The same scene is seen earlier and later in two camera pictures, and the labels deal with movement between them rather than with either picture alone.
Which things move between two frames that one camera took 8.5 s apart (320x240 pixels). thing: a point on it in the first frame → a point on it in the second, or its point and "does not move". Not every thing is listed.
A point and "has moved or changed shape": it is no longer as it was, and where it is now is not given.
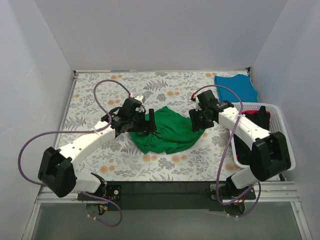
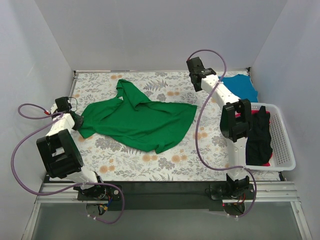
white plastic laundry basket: [277, 124] does not move
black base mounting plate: [171, 196] does not move
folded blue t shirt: [241, 84] does not move
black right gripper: [194, 121] → [194, 65]
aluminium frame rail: [271, 192] does not move
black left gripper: [151, 120] → [78, 121]
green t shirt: [174, 133] has moved or changed shape
